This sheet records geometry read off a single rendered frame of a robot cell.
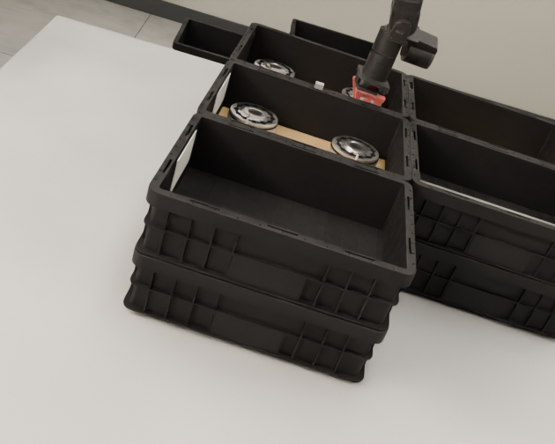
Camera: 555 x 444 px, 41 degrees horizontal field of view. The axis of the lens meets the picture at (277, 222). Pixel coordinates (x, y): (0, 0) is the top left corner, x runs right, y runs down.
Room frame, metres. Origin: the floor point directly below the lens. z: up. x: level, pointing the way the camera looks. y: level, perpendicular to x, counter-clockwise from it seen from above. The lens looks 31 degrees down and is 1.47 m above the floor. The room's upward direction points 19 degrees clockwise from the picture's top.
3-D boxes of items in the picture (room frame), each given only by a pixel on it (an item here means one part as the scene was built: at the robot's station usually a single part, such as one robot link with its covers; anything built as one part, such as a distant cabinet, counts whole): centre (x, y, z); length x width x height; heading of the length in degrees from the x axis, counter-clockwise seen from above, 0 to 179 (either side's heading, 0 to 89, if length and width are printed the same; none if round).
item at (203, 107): (1.33, 0.00, 0.92); 0.40 x 0.30 x 0.02; 92
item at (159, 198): (1.03, -0.01, 0.92); 0.40 x 0.30 x 0.02; 92
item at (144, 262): (1.03, -0.01, 0.76); 0.40 x 0.30 x 0.12; 92
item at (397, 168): (1.33, 0.00, 0.87); 0.40 x 0.30 x 0.11; 92
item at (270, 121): (1.40, 0.12, 0.86); 0.10 x 0.10 x 0.01
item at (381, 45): (1.57, -0.10, 1.04); 0.07 x 0.06 x 0.07; 99
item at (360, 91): (1.55, -0.09, 0.91); 0.07 x 0.07 x 0.09; 8
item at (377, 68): (1.57, -0.09, 0.98); 0.10 x 0.07 x 0.07; 8
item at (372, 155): (1.41, -0.10, 0.86); 0.10 x 0.10 x 0.01
